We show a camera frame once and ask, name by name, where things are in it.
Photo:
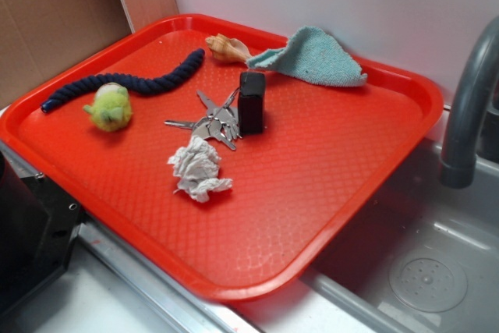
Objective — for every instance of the black rectangular block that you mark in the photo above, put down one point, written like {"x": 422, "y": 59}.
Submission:
{"x": 252, "y": 88}

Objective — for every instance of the red plastic tray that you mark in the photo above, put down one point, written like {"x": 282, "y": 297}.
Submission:
{"x": 323, "y": 152}

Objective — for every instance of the crumpled white paper tissue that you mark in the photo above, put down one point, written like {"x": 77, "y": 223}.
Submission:
{"x": 196, "y": 166}

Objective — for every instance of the teal knitted cloth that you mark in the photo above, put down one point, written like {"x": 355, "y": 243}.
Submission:
{"x": 313, "y": 56}

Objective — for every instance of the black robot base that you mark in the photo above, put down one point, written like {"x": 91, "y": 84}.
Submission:
{"x": 39, "y": 224}

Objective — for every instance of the grey plastic sink basin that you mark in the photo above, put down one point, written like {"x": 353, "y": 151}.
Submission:
{"x": 417, "y": 257}

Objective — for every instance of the green plush animal toy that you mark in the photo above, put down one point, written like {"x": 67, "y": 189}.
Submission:
{"x": 111, "y": 109}

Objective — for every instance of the brown cardboard panel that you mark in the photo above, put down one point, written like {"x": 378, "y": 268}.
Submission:
{"x": 42, "y": 38}

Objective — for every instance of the silver key bunch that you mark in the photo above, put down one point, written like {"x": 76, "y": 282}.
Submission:
{"x": 221, "y": 122}

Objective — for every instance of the tan seashell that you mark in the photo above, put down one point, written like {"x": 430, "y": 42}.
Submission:
{"x": 228, "y": 50}

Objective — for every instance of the grey faucet spout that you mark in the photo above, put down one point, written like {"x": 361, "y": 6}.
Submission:
{"x": 472, "y": 128}

